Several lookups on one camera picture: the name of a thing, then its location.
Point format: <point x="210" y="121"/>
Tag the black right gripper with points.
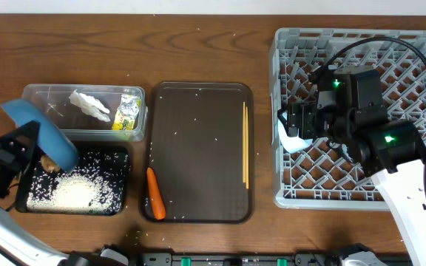
<point x="300" y="115"/>

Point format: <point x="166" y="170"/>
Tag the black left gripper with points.
<point x="2" y="157"/>

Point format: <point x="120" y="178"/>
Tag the light blue rice bowl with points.
<point x="292" y="144"/>

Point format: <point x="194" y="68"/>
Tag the dark blue plate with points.
<point x="50" y="139"/>

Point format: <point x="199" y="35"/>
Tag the golden brown food scrap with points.
<point x="49" y="165"/>

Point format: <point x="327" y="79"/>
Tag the light blue plastic cup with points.
<point x="345" y="153"/>

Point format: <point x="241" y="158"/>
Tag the white tissue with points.
<point x="90" y="106"/>

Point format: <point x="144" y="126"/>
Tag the yellow silver snack wrapper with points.
<point x="127" y="113"/>

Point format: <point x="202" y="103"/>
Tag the orange carrot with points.
<point x="158" y="207"/>

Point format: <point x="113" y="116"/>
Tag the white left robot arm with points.
<point x="17" y="246"/>

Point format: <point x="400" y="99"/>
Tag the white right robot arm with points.
<point x="350" y="111"/>

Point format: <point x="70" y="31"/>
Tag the clear plastic waste bin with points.
<point x="53" y="100"/>

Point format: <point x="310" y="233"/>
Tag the black waste tray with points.
<point x="117" y="177"/>

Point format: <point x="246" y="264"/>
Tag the grey plastic dishwasher rack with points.
<point x="317" y="177"/>

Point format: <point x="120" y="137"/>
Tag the white rice pile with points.
<point x="76" y="190"/>

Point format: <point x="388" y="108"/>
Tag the dark brown serving tray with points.
<point x="195" y="150"/>

